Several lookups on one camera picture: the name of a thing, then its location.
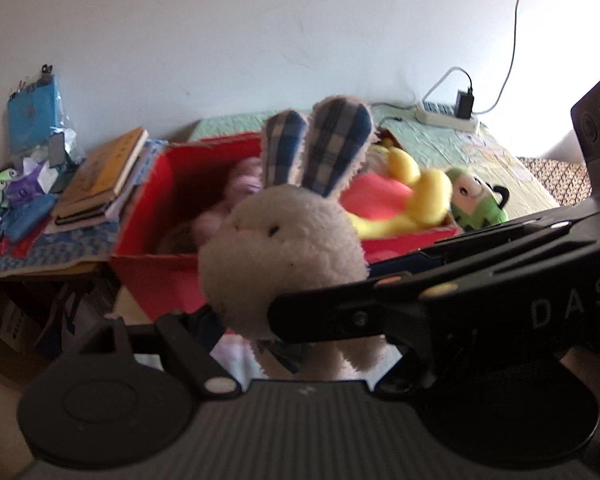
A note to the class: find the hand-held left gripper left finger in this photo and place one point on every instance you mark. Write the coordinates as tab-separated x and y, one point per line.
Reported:
195	355

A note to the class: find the red cardboard box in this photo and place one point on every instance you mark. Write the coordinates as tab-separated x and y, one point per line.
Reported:
145	280

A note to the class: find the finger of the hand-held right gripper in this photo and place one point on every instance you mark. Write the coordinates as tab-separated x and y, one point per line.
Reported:
405	264
340	310

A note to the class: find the green plush toy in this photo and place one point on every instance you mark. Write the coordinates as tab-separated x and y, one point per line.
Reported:
475	210

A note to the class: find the yellow bear plush red shirt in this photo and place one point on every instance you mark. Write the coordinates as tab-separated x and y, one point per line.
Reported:
430	195

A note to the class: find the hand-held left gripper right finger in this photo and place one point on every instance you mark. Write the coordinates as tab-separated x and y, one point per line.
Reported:
405	365

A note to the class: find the brown patterned tablecloth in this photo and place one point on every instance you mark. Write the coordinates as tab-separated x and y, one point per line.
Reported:
565	180

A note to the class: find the small purple toy figure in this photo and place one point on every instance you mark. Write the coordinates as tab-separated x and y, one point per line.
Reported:
25	190

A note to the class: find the white bunny plush plaid ears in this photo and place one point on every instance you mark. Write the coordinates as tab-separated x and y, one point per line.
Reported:
280	250

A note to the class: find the tan hardcover book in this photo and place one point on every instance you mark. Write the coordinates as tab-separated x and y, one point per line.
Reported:
105	170

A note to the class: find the white power strip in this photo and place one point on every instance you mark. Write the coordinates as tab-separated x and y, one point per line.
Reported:
440	117

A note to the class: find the blue pencil case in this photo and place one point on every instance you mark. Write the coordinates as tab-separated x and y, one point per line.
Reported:
27	220

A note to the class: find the blue patterned table mat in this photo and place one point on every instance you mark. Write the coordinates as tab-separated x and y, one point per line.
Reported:
55	252

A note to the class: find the pink plush toy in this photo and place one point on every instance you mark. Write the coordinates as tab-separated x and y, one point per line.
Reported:
240	180

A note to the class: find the black charger adapter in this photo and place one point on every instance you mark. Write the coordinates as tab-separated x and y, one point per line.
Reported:
464	105

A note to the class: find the blue plastic packet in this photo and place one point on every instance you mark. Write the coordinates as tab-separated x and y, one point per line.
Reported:
30	115

